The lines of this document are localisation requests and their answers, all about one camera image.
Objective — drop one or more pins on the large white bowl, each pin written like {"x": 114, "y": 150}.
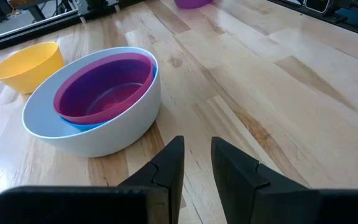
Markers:
{"x": 120, "y": 137}

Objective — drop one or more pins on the grey metal side table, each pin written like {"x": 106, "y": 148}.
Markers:
{"x": 37, "y": 13}

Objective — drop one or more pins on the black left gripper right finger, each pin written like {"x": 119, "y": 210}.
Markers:
{"x": 259, "y": 199}

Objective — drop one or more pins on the purple plastic bowl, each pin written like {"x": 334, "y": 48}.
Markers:
{"x": 193, "y": 3}

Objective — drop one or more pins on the yellow plastic bowl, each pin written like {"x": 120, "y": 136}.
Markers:
{"x": 33, "y": 74}

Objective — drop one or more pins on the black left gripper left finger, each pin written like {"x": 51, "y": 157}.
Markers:
{"x": 73, "y": 205}

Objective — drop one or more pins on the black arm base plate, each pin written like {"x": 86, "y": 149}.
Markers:
{"x": 98, "y": 6}

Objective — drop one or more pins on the pink plastic bowl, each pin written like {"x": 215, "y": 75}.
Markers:
{"x": 104, "y": 81}

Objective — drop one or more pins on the blue plastic bowl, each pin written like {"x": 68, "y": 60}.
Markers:
{"x": 82, "y": 126}

